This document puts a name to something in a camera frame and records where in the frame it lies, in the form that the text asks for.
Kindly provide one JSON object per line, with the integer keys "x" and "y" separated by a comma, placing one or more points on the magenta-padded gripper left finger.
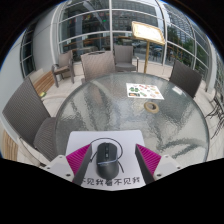
{"x": 79, "y": 160}

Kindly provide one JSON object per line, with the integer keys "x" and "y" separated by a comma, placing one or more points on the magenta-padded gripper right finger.
{"x": 149, "y": 160}

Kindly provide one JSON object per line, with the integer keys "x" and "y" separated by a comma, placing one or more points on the black computer mouse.
{"x": 107, "y": 163}

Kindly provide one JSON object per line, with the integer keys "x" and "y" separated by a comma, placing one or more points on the white printed mouse pad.
{"x": 80, "y": 140}

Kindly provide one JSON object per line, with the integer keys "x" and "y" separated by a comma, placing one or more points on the laminated picture menu card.
{"x": 145, "y": 91}

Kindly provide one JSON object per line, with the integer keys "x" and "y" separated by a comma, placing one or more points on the brown wicker chair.
{"x": 64, "y": 63}
{"x": 124, "y": 55}
{"x": 98, "y": 65}
{"x": 185, "y": 78}
{"x": 25, "y": 113}

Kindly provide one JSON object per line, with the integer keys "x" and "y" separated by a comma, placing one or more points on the wooden slatted bench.
{"x": 8, "y": 146}
{"x": 43, "y": 83}

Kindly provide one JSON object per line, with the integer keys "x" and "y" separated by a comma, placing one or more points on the green-top metal patio table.
{"x": 217, "y": 115}

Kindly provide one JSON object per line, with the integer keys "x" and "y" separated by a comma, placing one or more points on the gold menu display stand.
{"x": 147, "y": 32}

